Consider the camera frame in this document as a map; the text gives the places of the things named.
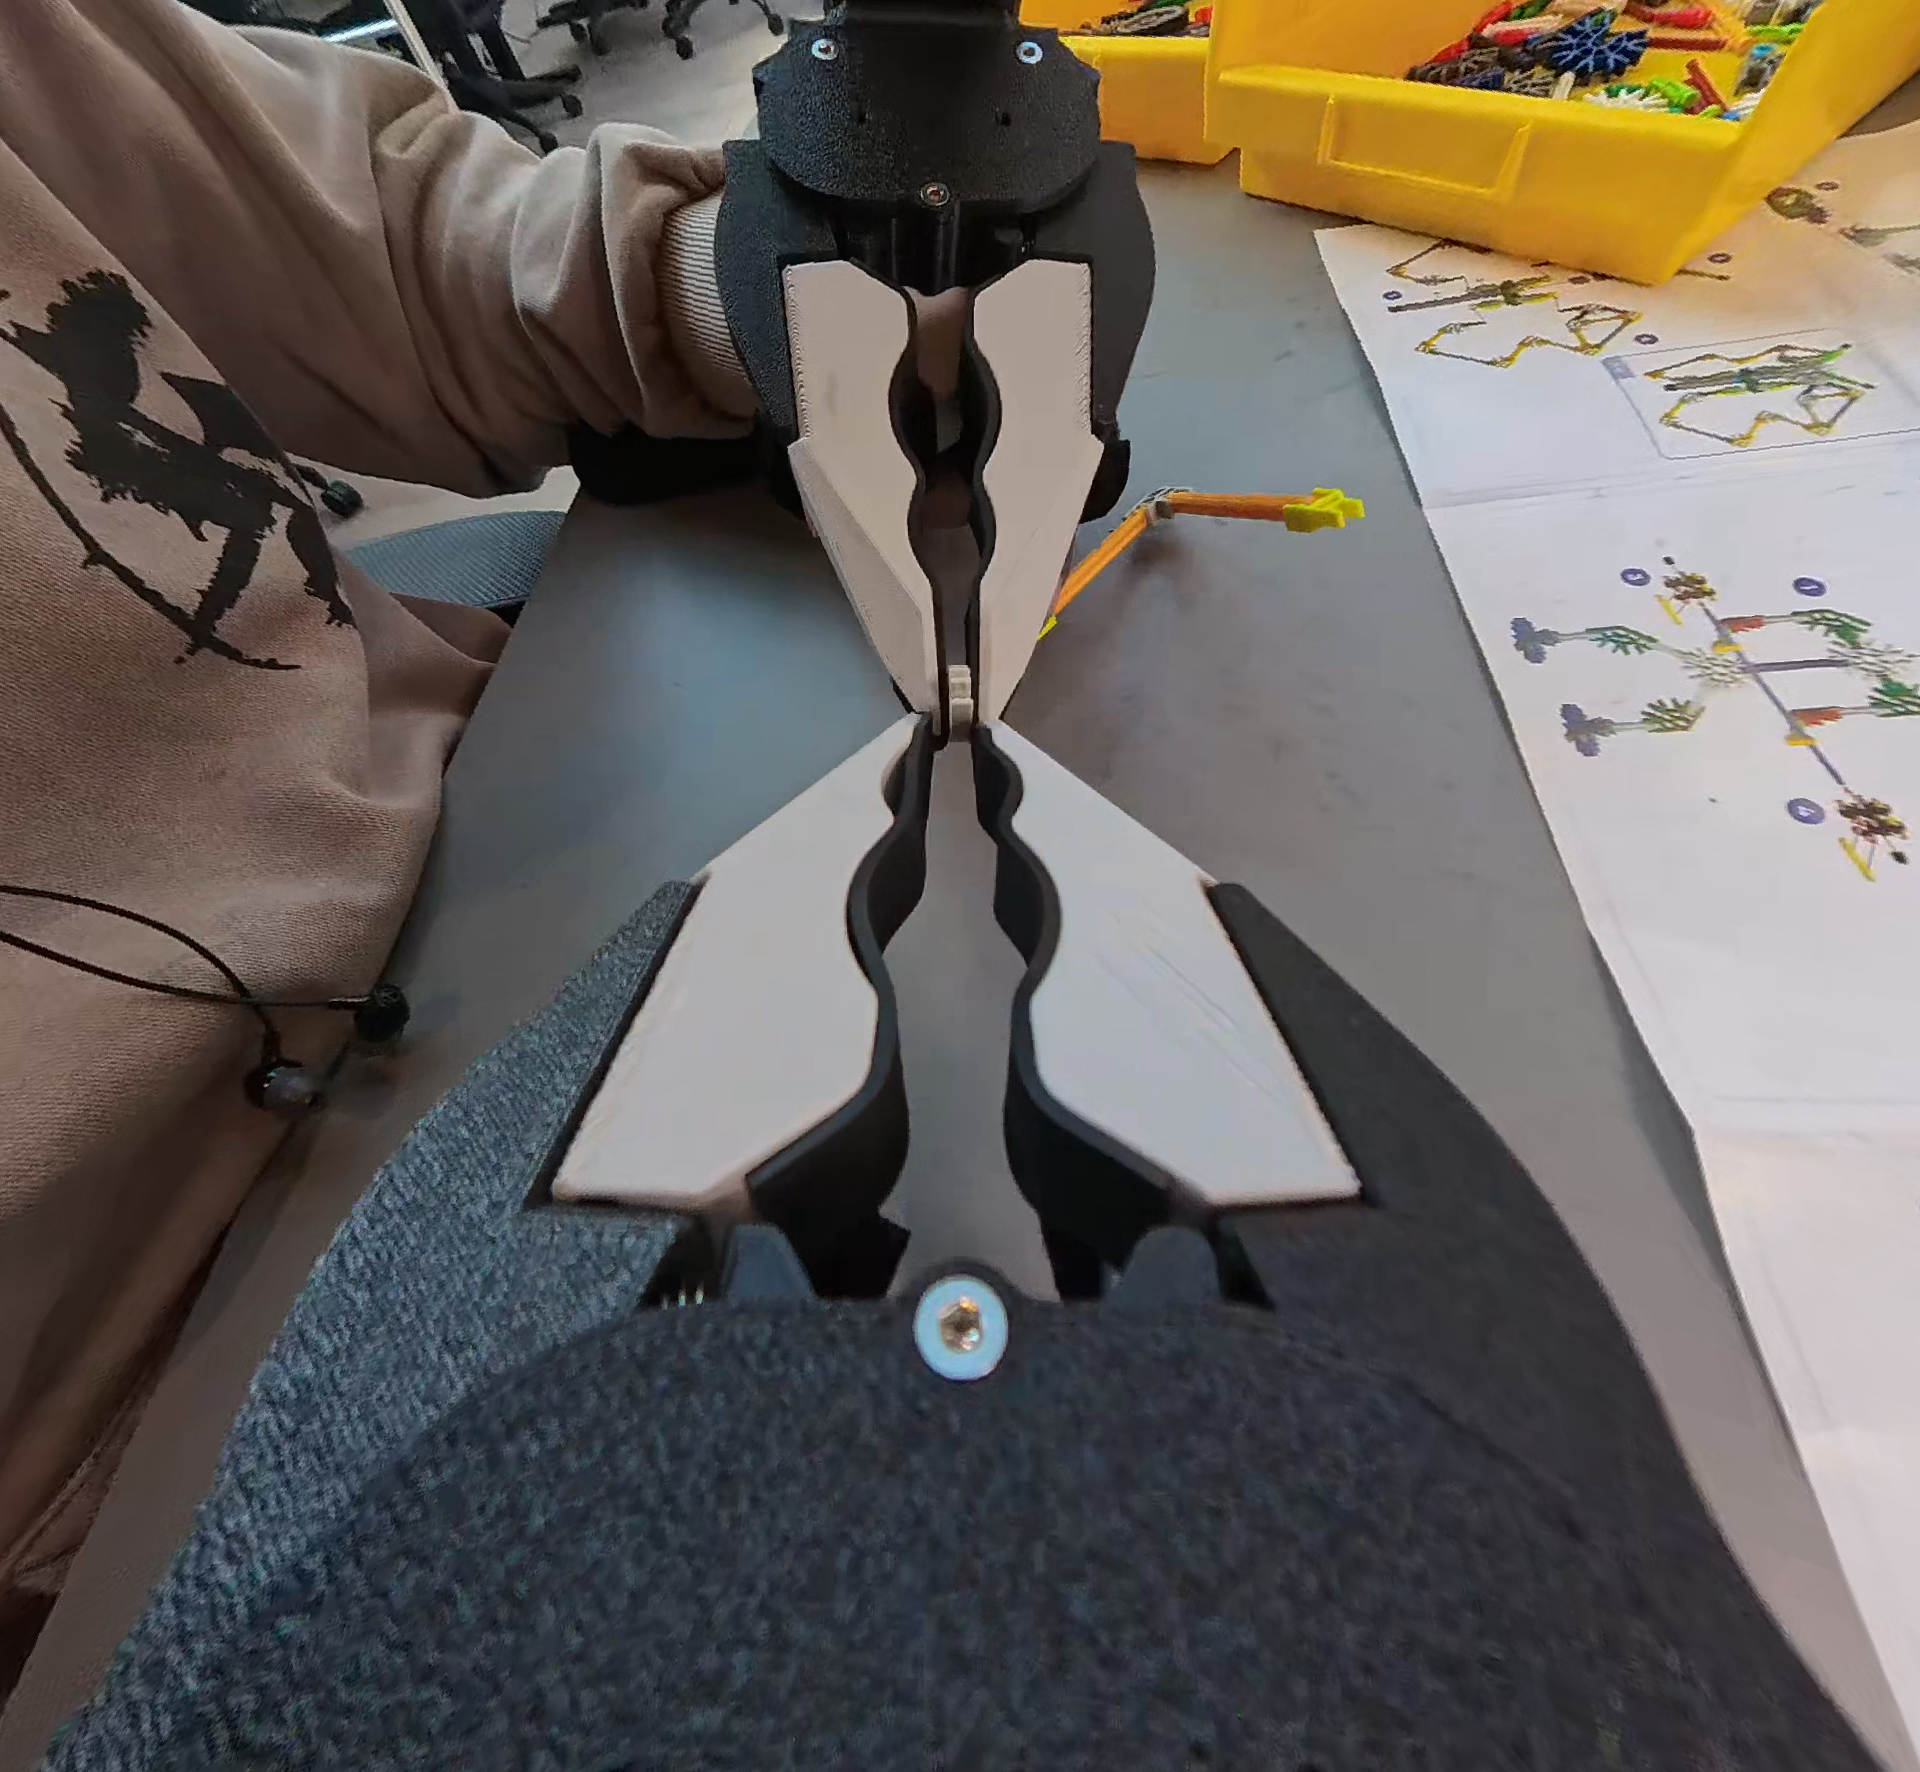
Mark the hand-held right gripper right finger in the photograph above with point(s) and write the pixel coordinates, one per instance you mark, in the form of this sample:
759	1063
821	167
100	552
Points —
1186	1052

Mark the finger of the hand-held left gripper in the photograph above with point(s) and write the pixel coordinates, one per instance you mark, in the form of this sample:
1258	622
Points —
847	407
1039	407

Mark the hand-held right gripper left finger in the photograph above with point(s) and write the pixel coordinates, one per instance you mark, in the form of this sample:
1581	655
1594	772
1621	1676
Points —
723	1052

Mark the small grey toy connector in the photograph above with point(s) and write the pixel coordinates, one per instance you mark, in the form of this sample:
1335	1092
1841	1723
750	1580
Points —
955	696

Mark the yellow plastic bin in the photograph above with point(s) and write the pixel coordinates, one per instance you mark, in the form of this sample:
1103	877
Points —
1114	94
1413	141

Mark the person's left forearm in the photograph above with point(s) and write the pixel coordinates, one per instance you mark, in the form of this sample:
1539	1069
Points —
510	271

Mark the grey desk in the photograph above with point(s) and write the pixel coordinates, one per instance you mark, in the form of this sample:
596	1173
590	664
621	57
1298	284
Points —
658	719

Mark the grey chair seat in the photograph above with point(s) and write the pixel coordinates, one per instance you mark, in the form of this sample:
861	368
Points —
463	562

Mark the printed instruction sheet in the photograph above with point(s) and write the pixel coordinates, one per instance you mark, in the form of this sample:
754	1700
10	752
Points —
1714	752

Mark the person in beige sweatshirt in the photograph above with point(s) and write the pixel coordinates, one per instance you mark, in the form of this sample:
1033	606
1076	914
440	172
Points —
185	752

